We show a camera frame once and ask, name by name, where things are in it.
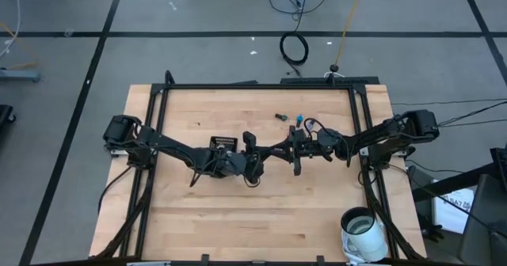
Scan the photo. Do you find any black plastic slotted basket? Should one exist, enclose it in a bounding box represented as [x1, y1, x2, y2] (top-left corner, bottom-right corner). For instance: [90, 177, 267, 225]
[208, 135, 238, 153]

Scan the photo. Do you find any black aluminium table frame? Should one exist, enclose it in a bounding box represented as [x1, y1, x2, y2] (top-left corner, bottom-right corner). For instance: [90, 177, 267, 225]
[93, 70, 427, 266]

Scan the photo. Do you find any coiled black floor cable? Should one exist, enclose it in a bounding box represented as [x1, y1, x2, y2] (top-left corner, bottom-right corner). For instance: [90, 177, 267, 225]
[279, 31, 310, 67]

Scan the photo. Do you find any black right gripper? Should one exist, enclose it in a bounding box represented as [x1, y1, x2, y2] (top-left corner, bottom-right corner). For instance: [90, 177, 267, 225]
[261, 125, 341, 177]

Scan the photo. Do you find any black stand beam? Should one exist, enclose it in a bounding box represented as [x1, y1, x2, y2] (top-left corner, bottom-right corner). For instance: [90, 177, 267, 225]
[411, 161, 507, 203]

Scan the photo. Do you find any white cylindrical container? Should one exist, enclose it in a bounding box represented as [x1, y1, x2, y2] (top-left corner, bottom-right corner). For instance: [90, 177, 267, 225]
[340, 206, 389, 264]

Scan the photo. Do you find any white printed box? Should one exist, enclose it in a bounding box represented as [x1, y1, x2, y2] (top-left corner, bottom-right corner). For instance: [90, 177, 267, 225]
[431, 186, 475, 235]

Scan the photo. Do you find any yellow hanging cable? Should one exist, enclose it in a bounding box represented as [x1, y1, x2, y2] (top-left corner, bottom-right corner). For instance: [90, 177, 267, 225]
[334, 0, 368, 67]

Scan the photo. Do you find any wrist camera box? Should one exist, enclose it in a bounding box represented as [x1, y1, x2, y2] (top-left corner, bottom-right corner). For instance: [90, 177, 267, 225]
[242, 131, 257, 154]
[314, 129, 338, 151]

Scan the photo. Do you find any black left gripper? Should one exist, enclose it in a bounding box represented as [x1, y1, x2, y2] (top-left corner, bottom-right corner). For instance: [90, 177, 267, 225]
[215, 149, 284, 183]

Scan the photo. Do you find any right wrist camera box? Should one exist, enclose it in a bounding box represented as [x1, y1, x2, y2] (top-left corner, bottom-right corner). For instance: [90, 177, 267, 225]
[314, 129, 338, 151]

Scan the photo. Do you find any grey stand foot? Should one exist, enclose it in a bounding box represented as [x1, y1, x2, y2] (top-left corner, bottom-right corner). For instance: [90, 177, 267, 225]
[0, 68, 41, 83]

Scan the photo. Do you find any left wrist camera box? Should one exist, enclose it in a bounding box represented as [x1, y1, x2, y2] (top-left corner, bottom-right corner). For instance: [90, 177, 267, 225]
[242, 131, 257, 154]

